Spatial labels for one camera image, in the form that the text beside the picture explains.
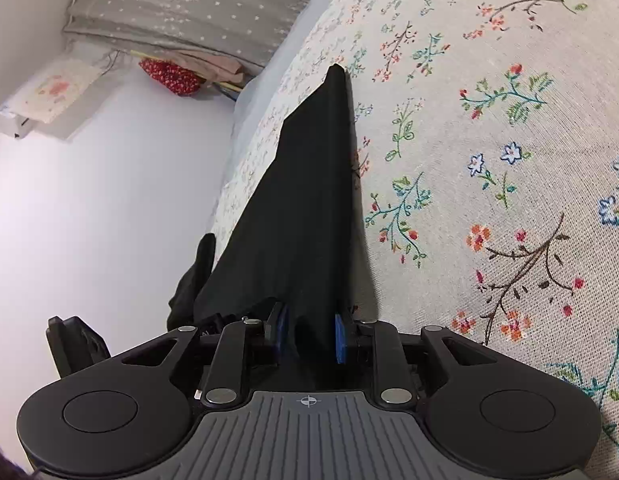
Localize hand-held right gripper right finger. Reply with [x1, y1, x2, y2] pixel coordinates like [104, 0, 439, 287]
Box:
[333, 312, 496, 407]

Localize beige cloth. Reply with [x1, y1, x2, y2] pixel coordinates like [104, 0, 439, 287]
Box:
[174, 51, 246, 86]

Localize black pants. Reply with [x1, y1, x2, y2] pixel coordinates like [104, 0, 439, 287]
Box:
[167, 62, 383, 391]

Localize light blue mattress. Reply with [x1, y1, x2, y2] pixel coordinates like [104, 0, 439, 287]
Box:
[210, 0, 363, 241]

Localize red dotted cloth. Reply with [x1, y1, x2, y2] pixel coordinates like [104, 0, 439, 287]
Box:
[138, 57, 203, 96]

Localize floral printed bedsheet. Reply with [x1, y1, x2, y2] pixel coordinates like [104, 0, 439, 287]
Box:
[210, 0, 619, 463]

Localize grey dotted curtain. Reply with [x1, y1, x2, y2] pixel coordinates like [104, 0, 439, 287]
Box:
[64, 0, 336, 69]

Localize white appliance with floral cover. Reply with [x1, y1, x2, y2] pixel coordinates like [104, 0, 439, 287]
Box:
[0, 57, 106, 142]

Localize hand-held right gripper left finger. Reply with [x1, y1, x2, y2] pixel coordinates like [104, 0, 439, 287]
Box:
[120, 301, 291, 407]

